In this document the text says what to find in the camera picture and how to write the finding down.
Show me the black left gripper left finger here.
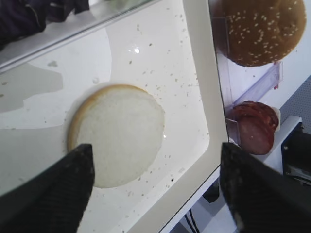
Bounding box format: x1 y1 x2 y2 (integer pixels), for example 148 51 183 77
0 144 94 233

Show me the sesame bun top front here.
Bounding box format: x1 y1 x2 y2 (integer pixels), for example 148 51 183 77
211 0 307 67

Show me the bun bottom slice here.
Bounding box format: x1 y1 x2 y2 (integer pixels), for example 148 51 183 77
67 84 165 188

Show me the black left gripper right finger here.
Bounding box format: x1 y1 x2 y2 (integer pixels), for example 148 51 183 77
220 143 311 233

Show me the clear plastic container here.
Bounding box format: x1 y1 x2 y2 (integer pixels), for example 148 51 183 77
0 0 154 73

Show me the clear rail upper right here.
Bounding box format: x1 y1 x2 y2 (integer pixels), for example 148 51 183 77
233 62 283 106

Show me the white pusher block meat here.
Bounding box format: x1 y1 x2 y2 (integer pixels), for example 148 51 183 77
272 107 281 132

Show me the clear vertical rail right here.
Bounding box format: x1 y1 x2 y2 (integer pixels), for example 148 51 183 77
208 0 240 144

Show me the stack of meat slices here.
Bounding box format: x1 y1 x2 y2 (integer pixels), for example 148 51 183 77
232 101 278 155

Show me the metal baking tray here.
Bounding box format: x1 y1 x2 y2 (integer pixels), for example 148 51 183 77
0 0 227 233

